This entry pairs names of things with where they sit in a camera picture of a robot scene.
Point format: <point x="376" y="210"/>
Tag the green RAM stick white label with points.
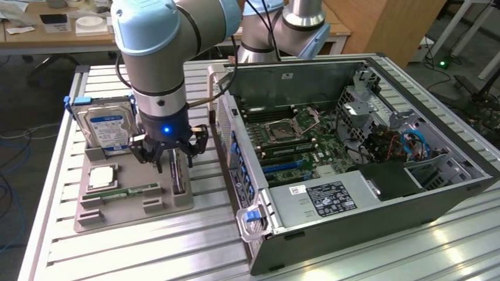
<point x="124" y="191"/>

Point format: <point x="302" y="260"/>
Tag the hard disk blue caddy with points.
<point x="101" y="128"/>

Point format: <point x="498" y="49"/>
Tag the white paper slip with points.
<point x="18" y="30"/>

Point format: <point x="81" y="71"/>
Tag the grey parts rack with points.
<point x="140" y="187"/>

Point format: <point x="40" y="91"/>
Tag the silver CPU chip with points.
<point x="101" y="177"/>

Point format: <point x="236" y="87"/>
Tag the grey open PC case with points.
<point x="350" y="234"/>

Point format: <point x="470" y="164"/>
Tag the wooden desk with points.
<point x="38" y="41"/>

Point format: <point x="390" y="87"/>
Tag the green graphics card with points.
<point x="176" y="175"/>

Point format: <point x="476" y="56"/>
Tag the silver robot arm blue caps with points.
<point x="156" y="58"/>

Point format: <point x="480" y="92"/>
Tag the metal disk bay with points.
<point x="362" y="105"/>

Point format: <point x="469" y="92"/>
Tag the grey power supply unit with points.
<point x="312" y="199"/>

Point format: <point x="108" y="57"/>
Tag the green motherboard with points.
<point x="312" y="155"/>

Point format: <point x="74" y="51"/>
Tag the small white box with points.
<point x="109" y="26"/>

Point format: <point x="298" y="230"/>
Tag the green indicator light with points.
<point x="442" y="63"/>

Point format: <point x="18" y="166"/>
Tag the blue case latch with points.
<point x="249" y="215"/>

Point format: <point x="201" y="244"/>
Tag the wooden cabinet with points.
<point x="390" y="26"/>

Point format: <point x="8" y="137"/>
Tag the white box black lid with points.
<point x="54" y="23"/>

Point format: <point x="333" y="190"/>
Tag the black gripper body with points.
<point x="165" y="128"/>

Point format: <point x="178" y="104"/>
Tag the white round dish box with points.
<point x="90" y="26"/>

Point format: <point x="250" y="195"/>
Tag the metal socket cover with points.
<point x="308" y="117"/>

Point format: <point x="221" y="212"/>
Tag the white table frame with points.
<point x="460" y="29"/>

